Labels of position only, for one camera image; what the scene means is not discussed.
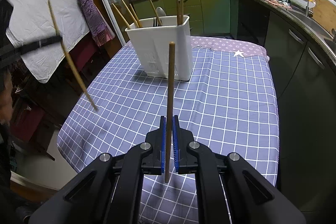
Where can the blue checkered tablecloth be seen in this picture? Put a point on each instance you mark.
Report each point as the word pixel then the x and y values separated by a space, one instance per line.
pixel 229 104

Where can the stainless steel sink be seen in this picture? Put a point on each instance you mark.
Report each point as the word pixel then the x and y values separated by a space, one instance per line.
pixel 321 32

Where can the green lower cabinets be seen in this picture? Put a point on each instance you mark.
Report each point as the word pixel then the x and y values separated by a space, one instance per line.
pixel 207 17

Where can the light wooden chopstick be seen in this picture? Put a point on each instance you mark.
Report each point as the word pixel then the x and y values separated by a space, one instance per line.
pixel 129 11

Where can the person's left hand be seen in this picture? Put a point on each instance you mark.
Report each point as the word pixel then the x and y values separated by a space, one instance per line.
pixel 6 110

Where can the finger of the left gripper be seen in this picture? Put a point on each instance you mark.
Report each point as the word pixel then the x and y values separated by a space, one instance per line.
pixel 37 44

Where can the light bamboo chopstick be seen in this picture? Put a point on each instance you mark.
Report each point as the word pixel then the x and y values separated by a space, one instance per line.
pixel 169 114

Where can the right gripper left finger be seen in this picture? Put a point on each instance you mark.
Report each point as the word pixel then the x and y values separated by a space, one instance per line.
pixel 154 163

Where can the reddish wooden chopstick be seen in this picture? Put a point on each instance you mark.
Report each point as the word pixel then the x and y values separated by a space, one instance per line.
pixel 181 12

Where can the black plastic fork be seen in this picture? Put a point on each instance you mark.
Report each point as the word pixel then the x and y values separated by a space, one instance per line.
pixel 157 22

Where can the wooden cutting board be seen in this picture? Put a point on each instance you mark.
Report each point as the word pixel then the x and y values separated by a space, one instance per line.
pixel 324 14

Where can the white wall sheet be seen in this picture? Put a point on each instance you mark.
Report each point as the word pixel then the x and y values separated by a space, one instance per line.
pixel 34 19

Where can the purple checkered apron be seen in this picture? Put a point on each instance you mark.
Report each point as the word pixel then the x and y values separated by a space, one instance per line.
pixel 99 28

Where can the dark wooden chopstick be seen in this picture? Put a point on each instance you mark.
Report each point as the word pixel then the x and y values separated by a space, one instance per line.
pixel 156 14

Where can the white plastic utensil holder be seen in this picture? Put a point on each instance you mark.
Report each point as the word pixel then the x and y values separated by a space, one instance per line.
pixel 151 43

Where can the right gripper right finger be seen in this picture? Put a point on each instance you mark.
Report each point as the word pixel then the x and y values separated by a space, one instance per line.
pixel 184 162

